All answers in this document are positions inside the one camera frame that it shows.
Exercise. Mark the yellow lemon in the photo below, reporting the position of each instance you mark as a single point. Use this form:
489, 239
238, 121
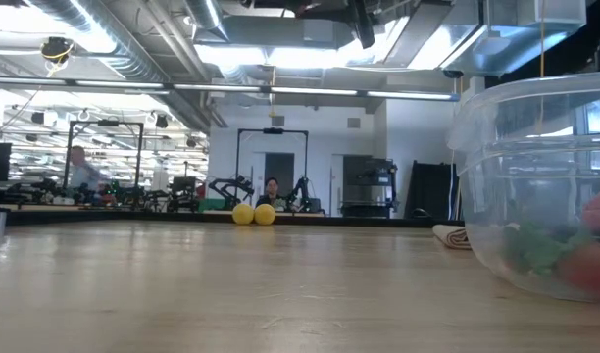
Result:
243, 214
264, 214

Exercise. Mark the clear plastic container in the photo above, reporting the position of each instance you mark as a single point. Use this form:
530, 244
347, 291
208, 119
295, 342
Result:
525, 162

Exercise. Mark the red strawberry with long stem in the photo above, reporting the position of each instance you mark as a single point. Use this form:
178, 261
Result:
589, 267

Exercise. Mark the background black robot arm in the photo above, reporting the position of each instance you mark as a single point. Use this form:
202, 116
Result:
229, 185
302, 188

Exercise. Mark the person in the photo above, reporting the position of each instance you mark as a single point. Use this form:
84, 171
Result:
82, 169
270, 196

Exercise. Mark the black equipment cart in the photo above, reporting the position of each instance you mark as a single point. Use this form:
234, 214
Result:
373, 181

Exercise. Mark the long linear ceiling light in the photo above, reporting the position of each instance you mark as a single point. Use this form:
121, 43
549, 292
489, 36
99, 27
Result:
305, 90

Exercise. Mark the green crate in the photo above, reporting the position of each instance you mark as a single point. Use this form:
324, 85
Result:
212, 204

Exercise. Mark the black upright panel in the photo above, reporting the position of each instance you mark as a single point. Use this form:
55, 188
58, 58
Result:
432, 191

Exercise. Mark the black round ceiling device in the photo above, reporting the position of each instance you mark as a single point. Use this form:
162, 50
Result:
57, 49

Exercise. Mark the black gantry frame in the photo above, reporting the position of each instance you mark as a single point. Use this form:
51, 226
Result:
139, 166
273, 130

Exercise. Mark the black aluminium table frame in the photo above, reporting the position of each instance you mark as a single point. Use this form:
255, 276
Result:
60, 216

